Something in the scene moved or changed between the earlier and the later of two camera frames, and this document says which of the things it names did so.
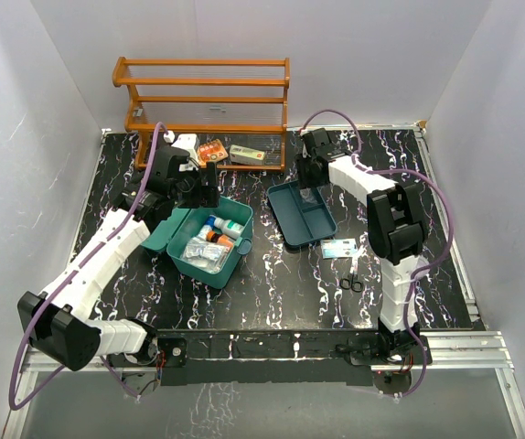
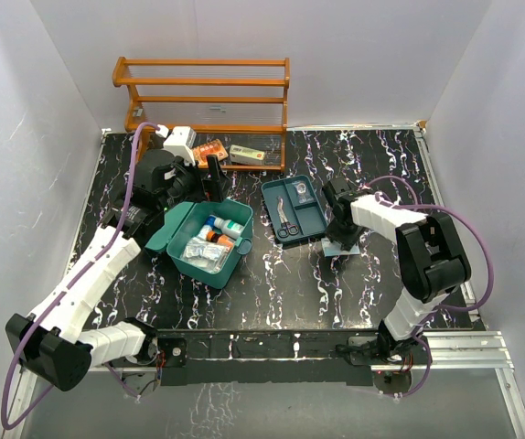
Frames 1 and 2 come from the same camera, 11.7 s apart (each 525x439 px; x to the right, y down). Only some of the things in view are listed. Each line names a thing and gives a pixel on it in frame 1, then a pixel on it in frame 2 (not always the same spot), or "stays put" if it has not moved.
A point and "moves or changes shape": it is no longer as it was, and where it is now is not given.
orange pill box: [210, 152] stays put
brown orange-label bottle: [222, 239] stays put
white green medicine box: [241, 155] stays put
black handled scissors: [355, 285] → [287, 228]
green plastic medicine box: [169, 230] stays put
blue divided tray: [303, 214] moves or changes shape
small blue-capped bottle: [207, 228] stays put
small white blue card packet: [338, 248] stays put
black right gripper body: [309, 156] → [345, 225]
